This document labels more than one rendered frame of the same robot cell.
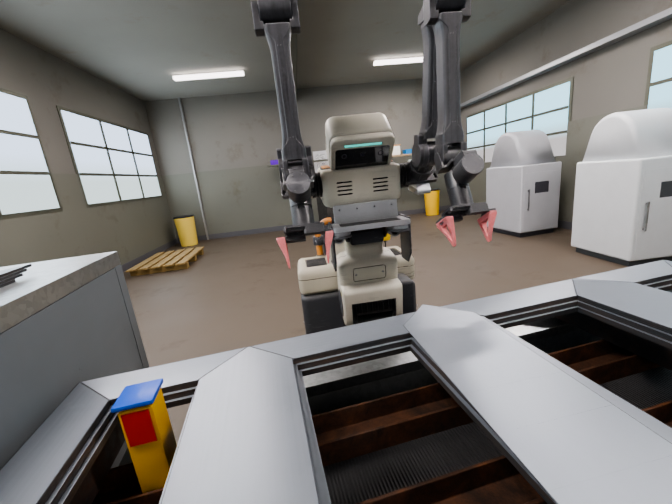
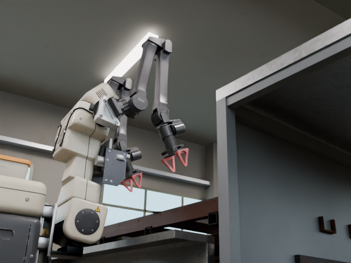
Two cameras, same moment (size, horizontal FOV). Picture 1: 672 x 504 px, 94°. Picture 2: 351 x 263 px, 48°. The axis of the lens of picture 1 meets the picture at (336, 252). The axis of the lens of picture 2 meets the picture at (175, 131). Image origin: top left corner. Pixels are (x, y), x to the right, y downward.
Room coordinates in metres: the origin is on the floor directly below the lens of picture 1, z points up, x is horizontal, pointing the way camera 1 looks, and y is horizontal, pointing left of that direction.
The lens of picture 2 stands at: (1.54, 1.57, 0.42)
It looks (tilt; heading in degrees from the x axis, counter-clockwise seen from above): 24 degrees up; 243
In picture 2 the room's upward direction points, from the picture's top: 1 degrees clockwise
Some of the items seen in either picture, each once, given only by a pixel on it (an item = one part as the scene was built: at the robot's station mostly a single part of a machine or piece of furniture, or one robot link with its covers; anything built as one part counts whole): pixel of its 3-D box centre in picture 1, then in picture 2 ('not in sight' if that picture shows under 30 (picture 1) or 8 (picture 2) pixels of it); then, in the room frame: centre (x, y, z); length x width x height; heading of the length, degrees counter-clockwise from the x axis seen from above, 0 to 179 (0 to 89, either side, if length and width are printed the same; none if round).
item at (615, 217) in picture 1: (632, 186); not in sight; (3.31, -3.18, 0.76); 0.78 x 0.69 x 1.51; 5
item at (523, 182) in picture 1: (521, 182); not in sight; (4.98, -3.00, 0.78); 0.87 x 0.71 x 1.55; 5
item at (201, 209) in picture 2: not in sight; (152, 223); (0.76, -0.21, 0.80); 1.62 x 0.04 x 0.06; 102
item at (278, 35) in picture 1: (286, 98); (161, 82); (0.87, 0.08, 1.40); 0.11 x 0.06 x 0.43; 95
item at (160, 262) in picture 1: (170, 260); not in sight; (5.39, 2.89, 0.06); 1.32 x 0.91 x 0.12; 5
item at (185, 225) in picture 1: (186, 230); not in sight; (7.17, 3.32, 0.33); 0.43 x 0.42 x 0.67; 95
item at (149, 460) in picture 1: (154, 447); not in sight; (0.46, 0.35, 0.78); 0.05 x 0.05 x 0.19; 12
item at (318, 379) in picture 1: (464, 333); (107, 251); (0.92, -0.38, 0.67); 1.30 x 0.20 x 0.03; 102
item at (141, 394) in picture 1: (139, 397); not in sight; (0.46, 0.35, 0.88); 0.06 x 0.06 x 0.02; 12
